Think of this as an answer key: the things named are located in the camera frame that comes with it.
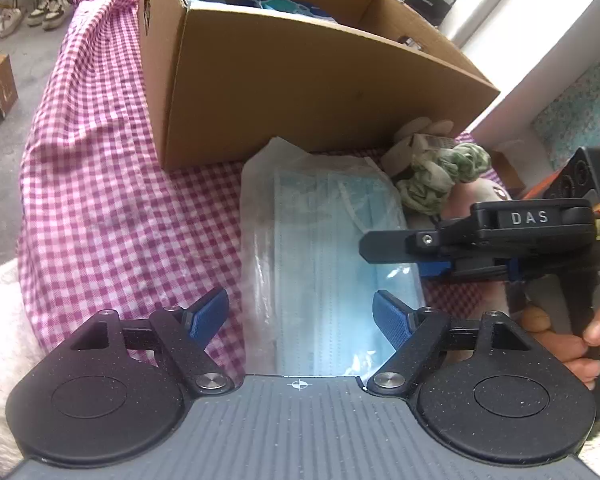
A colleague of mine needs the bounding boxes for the white cotton glove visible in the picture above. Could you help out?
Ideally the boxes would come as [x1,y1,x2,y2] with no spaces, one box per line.
[382,117,457,179]

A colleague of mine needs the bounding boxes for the white fluffy blanket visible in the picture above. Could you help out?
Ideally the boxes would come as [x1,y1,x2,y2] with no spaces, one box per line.
[0,259,48,463]

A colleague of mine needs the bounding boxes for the blue white wet wipes pack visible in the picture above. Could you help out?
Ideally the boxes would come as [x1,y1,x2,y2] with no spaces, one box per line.
[256,0,332,19]

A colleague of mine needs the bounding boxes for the small cardboard box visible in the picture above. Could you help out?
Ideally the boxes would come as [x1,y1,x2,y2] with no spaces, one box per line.
[484,139,529,197]

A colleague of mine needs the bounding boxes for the pink plush doll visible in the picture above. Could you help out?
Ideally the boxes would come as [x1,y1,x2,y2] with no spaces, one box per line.
[440,180,514,222]

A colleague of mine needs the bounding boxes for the pink checkered tablecloth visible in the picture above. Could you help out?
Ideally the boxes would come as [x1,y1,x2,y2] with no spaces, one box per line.
[17,0,512,362]

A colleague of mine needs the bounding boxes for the teal floral cloth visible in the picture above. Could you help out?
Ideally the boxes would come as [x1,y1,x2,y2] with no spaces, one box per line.
[531,49,600,172]

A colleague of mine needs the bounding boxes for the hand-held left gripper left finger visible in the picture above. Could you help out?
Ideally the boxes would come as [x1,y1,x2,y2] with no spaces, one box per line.
[67,287,234,396]

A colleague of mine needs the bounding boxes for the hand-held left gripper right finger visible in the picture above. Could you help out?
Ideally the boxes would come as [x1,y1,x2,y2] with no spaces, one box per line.
[366,290,532,395]

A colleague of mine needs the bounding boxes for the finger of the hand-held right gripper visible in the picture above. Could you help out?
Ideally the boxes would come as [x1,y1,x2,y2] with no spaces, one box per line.
[359,227,453,279]

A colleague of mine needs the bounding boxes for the green scrunchie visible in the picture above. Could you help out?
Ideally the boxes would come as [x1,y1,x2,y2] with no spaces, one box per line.
[395,142,492,217]

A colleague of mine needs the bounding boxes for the large cardboard box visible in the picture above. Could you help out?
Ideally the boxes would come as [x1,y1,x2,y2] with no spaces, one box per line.
[137,0,502,172]

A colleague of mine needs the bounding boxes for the brown white sneaker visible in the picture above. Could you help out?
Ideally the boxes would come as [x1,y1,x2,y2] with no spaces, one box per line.
[27,0,52,29]
[42,0,74,24]

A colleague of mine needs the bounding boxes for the person's right hand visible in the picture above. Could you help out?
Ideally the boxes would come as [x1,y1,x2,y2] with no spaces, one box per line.
[522,301,600,390]

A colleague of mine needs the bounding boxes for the orange black box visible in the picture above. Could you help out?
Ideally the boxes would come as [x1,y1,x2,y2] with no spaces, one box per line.
[522,142,600,202]

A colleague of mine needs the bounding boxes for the bagged blue face masks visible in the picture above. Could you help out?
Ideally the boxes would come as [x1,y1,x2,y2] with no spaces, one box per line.
[240,136,427,380]

